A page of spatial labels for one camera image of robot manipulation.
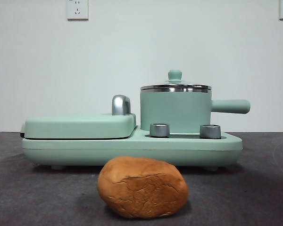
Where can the silver control knob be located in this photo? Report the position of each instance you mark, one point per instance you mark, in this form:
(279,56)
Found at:
(159,130)
(210,131)

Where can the brown potato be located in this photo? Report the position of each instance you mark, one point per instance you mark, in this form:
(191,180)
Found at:
(141,188)

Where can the green hinged griddle cover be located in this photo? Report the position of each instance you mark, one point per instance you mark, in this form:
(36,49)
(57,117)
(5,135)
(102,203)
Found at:
(77,124)

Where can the green breakfast machine base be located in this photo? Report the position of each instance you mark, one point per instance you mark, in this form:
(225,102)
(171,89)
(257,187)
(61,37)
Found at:
(132,150)

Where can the glass pot lid green knob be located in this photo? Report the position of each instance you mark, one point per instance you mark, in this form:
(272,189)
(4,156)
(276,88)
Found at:
(175,75)

